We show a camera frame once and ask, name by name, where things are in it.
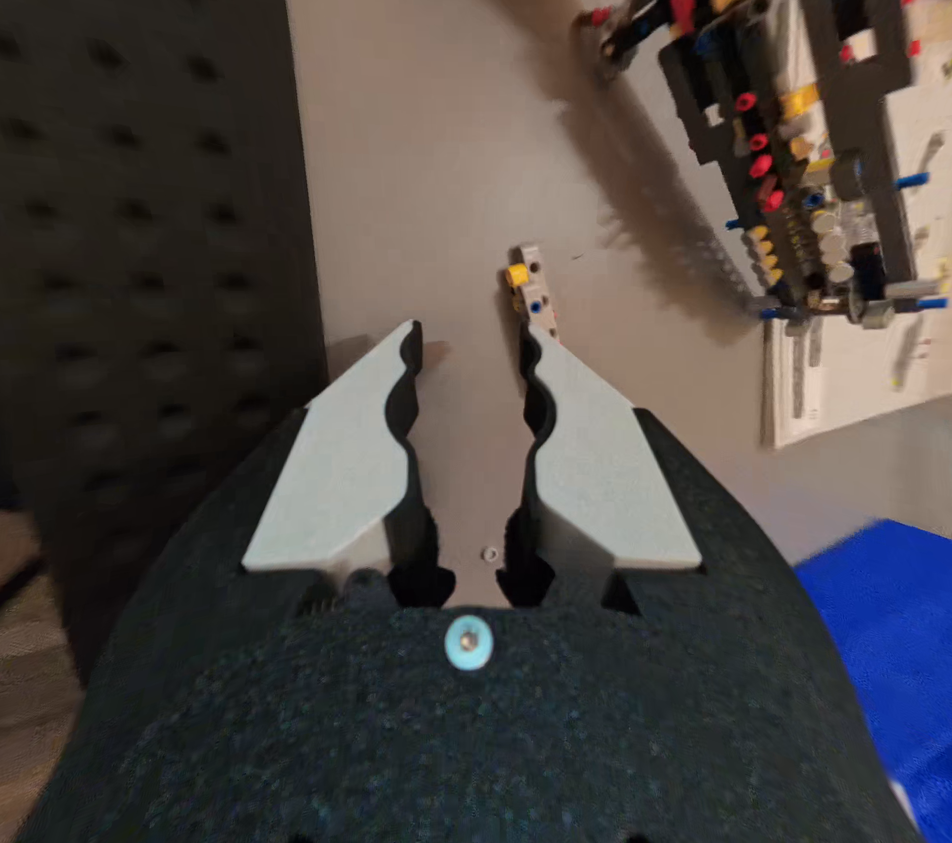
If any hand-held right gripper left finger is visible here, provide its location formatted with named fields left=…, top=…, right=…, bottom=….
left=241, top=320, right=425, bottom=574

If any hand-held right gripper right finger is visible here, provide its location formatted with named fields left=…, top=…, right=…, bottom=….
left=518, top=323, right=704, bottom=574

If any long grey lego beam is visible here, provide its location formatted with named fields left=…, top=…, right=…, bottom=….
left=518, top=244, right=560, bottom=343

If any lego chassis model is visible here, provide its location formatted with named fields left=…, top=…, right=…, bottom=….
left=571, top=0, right=952, bottom=333

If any open instruction booklet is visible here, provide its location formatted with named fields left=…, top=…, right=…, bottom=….
left=762, top=0, right=952, bottom=451

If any blue plastic bin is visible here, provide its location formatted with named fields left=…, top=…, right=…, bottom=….
left=792, top=518, right=952, bottom=843

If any black perforated mat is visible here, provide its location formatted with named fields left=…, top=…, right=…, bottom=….
left=0, top=0, right=330, bottom=688

